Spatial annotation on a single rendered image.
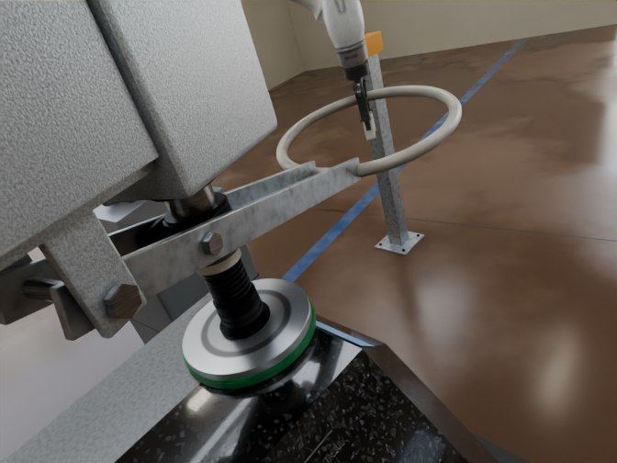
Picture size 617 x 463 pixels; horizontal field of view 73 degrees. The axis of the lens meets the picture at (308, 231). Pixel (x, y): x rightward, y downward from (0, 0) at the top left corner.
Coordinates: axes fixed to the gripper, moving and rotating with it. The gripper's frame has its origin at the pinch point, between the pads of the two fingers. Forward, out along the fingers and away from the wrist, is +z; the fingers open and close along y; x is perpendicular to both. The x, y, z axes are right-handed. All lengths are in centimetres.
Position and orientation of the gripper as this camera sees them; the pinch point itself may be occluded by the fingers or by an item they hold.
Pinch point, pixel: (369, 126)
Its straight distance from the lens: 139.6
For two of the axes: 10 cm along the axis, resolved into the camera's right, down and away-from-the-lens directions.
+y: -1.4, 6.0, -7.9
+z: 3.0, 7.8, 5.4
